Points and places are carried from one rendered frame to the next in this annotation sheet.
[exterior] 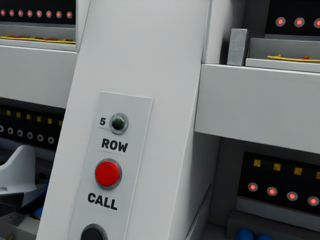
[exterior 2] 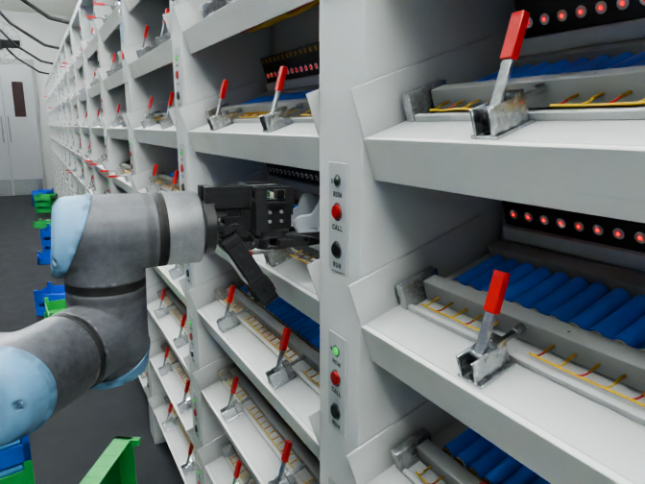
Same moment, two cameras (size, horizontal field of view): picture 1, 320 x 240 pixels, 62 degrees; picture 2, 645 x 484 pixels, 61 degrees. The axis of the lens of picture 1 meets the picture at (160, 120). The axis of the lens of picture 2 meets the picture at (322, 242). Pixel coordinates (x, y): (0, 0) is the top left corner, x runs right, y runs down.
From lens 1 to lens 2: 46 cm
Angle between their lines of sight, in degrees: 46
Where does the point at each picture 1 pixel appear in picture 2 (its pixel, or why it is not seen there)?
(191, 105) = (361, 166)
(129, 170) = (344, 208)
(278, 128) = (400, 174)
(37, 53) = (305, 138)
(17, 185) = not seen: hidden behind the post
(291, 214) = (544, 238)
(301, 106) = (403, 159)
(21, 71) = (302, 151)
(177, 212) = (370, 230)
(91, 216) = (334, 236)
